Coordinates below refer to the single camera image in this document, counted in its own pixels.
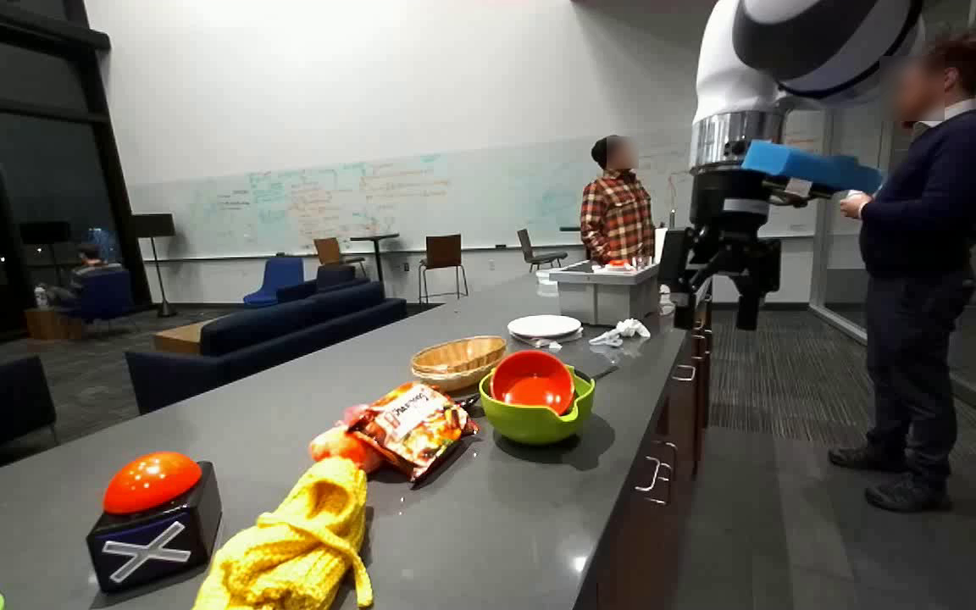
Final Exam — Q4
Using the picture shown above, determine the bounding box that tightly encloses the brown wooden counter cabinet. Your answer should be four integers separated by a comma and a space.
573, 300, 719, 610

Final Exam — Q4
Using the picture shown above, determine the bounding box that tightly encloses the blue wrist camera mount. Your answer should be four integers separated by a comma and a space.
739, 135, 888, 195

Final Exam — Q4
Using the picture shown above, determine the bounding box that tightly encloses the orange fruit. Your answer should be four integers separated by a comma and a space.
307, 424, 387, 478

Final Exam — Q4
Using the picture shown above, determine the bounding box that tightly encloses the brown chair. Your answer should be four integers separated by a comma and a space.
413, 231, 473, 306

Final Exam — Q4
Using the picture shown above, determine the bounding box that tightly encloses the red bowl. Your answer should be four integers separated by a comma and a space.
490, 345, 579, 417

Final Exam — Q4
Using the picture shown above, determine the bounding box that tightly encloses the green bowl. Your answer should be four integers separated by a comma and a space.
475, 367, 600, 447

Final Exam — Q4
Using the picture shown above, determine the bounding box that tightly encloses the person in plaid shirt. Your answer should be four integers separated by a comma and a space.
578, 133, 661, 269

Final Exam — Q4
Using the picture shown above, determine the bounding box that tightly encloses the dark blue sofa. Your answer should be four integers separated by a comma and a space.
123, 277, 412, 417

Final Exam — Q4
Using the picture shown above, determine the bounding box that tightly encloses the white plate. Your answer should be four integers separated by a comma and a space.
504, 310, 587, 350

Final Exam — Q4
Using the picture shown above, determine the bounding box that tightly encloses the wall whiteboard with writing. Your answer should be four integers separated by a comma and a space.
128, 133, 698, 260

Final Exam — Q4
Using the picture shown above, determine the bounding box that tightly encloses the tall round table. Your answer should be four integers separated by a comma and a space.
346, 226, 404, 300

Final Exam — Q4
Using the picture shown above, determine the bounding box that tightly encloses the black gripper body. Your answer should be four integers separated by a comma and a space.
685, 167, 786, 273

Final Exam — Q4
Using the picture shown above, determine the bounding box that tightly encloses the white crumpled cloth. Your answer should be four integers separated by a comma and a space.
587, 313, 658, 367

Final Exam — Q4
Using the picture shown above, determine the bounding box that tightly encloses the person in navy sweater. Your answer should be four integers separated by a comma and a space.
823, 27, 976, 513

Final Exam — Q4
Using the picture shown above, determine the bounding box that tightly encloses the orange snack bag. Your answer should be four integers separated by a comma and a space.
344, 380, 483, 489

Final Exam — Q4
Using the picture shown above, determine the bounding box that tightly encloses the black window frame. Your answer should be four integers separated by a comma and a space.
0, 0, 156, 350

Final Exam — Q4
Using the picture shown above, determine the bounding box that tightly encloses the blue chair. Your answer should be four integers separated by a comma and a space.
242, 249, 310, 307

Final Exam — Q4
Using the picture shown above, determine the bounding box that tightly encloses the woven wicker basket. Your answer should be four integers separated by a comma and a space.
408, 333, 513, 397

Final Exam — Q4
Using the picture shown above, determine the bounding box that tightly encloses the low wooden coffee table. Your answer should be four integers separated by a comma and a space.
151, 313, 221, 356

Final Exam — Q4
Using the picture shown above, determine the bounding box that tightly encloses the red dome buzzer black box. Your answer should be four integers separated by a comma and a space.
82, 447, 229, 595

